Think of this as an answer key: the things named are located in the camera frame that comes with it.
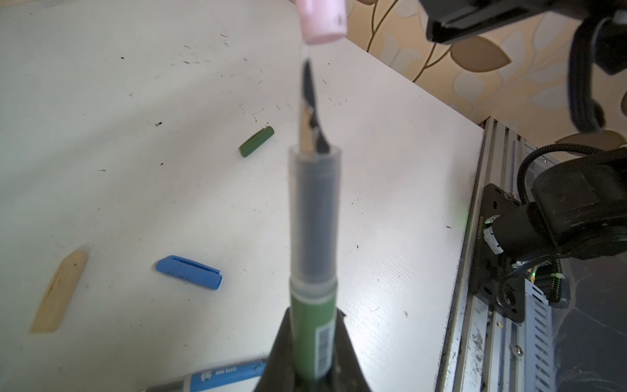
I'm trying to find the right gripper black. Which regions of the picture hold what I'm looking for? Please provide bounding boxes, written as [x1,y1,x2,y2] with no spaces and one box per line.
[421,0,626,44]

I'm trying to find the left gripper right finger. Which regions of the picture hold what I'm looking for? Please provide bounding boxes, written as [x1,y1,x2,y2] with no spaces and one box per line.
[330,309,372,392]

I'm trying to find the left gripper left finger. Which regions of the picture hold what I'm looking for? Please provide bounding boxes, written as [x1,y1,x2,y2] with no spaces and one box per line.
[254,308,296,392]

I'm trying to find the pink pen cap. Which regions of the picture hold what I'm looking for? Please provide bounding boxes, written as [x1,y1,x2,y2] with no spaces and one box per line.
[296,0,348,45]

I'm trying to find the green pen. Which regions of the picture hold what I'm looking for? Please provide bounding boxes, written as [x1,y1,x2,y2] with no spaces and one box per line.
[288,60,342,382]

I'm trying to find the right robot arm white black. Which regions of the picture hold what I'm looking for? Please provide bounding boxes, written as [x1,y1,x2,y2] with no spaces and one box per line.
[423,1,626,261]

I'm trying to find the blue pen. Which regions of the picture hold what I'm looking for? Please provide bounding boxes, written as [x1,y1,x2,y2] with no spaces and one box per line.
[144,359,267,392]

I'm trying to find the blue pen cap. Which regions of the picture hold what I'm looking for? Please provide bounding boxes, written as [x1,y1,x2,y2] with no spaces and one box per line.
[155,256,223,290]

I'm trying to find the green pen cap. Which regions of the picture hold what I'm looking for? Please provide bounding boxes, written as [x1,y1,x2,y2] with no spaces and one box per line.
[238,126,274,158]

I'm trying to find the tan pen cap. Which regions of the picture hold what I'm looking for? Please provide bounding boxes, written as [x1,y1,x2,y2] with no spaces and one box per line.
[29,250,89,334]

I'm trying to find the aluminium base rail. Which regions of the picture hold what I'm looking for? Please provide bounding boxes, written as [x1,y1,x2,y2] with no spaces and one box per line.
[435,118,557,391]

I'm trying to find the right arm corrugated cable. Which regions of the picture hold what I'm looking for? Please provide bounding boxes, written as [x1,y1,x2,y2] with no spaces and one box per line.
[516,14,627,207]

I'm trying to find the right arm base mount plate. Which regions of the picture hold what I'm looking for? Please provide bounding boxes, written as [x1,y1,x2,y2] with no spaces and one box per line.
[470,184,525,323]

